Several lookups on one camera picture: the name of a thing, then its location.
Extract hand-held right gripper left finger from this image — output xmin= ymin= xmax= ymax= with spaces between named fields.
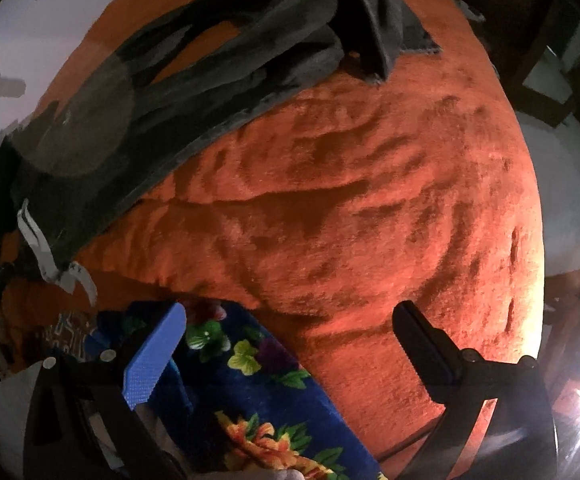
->
xmin=22 ymin=301 xmax=188 ymax=480

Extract dark pants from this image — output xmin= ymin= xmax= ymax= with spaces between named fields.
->
xmin=0 ymin=0 xmax=443 ymax=306

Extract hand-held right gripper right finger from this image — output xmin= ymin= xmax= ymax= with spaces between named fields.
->
xmin=391 ymin=300 xmax=559 ymax=480

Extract blue floral blanket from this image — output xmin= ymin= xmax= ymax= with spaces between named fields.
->
xmin=34 ymin=300 xmax=388 ymax=480

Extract brown wooden door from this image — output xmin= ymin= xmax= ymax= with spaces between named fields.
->
xmin=462 ymin=0 xmax=580 ymax=131

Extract orange blanket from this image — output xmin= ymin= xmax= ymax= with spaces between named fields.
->
xmin=0 ymin=0 xmax=546 ymax=461

